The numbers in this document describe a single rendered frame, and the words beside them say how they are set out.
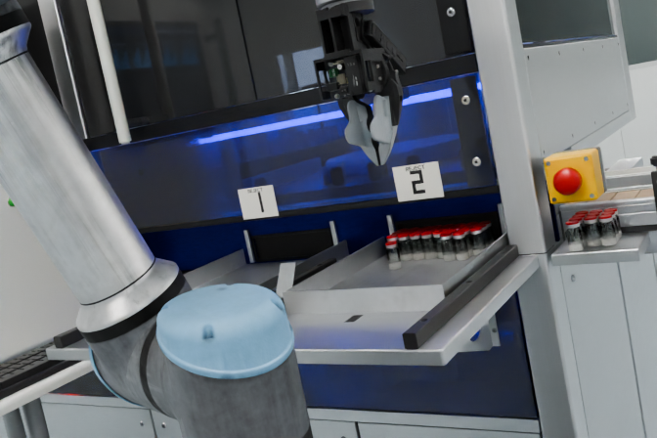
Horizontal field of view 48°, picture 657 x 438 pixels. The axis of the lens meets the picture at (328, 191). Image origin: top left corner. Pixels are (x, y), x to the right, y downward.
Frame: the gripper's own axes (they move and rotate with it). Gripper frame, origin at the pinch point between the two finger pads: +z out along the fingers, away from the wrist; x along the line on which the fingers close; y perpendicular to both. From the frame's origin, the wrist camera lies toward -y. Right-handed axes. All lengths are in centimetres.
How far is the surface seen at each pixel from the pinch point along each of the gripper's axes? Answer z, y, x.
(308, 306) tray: 20.3, 1.2, -15.7
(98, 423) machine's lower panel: 56, -27, -102
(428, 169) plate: 5.5, -24.3, -4.0
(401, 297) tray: 19.5, 1.6, -0.3
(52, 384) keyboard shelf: 30, 9, -66
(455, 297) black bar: 19.5, 2.7, 8.0
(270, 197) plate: 6.7, -25.1, -37.2
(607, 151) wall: 60, -486, -57
